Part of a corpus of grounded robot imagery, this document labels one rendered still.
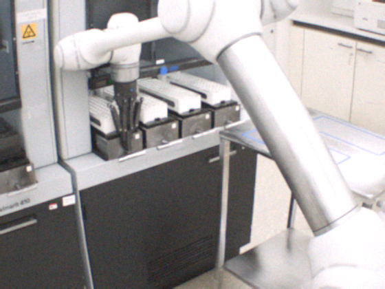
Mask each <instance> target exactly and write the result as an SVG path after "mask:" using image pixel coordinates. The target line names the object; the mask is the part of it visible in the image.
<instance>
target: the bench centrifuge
mask: <svg viewBox="0 0 385 289"><path fill-rule="evenodd" d="M354 6H355V8H354V10H355V12H354V24H353V25H354V27H355V28H359V29H360V30H369V31H372V32H376V33H381V34H384V35H385V0H355V5H354Z"/></svg>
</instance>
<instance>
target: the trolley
mask: <svg viewBox="0 0 385 289"><path fill-rule="evenodd" d="M305 107H306V109H307V111H308V112H309V114H310V116H311V118H312V120H313V121H314V123H315V124H316V127H317V129H318V130H319V132H320V133H321V135H322V138H323V139H324V141H325V142H326V145H327V146H328V148H329V150H330V152H331V154H332V155H333V158H334V160H335V161H336V163H337V165H338V166H339V168H340V171H341V172H342V175H343V176H344V178H345V180H346V182H347V184H348V186H349V187H350V190H351V192H352V194H353V196H354V198H356V199H357V200H359V201H362V207H364V208H368V209H370V210H372V206H373V202H374V201H376V200H377V199H378V198H381V196H383V195H384V194H385V135H383V134H380V133H378V132H374V131H371V130H369V129H366V128H363V127H361V126H359V125H356V124H353V123H352V122H348V121H345V120H343V119H340V118H337V117H335V116H332V115H329V114H326V113H324V112H321V111H318V110H316V109H312V108H310V107H307V106H305ZM219 136H220V146H219V191H218V204H217V234H216V256H215V263H214V289H222V276H223V269H224V270H225V271H227V272H229V273H230V274H231V275H233V276H234V277H236V278H238V279H240V281H242V282H243V283H246V284H247V285H248V286H251V287H252V288H253V289H309V286H310V283H311V280H312V278H311V270H310V263H309V258H308V254H307V250H308V245H309V241H310V239H311V237H310V236H308V235H306V234H304V233H303V232H300V231H298V230H297V229H295V228H294V222H295V216H296V209H297V202H296V201H295V199H294V196H293V194H292V193H291V197H290V205H289V215H288V217H287V228H286V229H285V230H283V231H281V232H280V233H278V234H277V235H275V236H273V237H271V238H269V239H268V240H266V241H264V242H262V243H260V244H259V245H258V246H255V247H253V248H250V249H249V250H247V251H245V252H244V253H241V254H240V255H238V256H236V257H234V258H232V259H231V260H228V261H226V262H223V261H224V245H225V237H226V212H227V194H228V178H229V160H230V142H233V143H234V144H237V145H239V146H241V147H244V148H246V149H249V150H250V151H253V152H255V153H257V154H259V155H261V156H263V157H266V158H268V159H270V160H272V161H274V160H273V158H272V156H271V155H270V152H269V150H268V148H267V147H266V145H265V143H264V142H263V139H262V138H261V137H260V135H259V133H258V131H257V130H256V128H255V126H254V123H253V122H252V121H251V122H247V123H244V124H242V125H238V126H235V127H230V128H227V129H223V130H221V131H219Z"/></svg>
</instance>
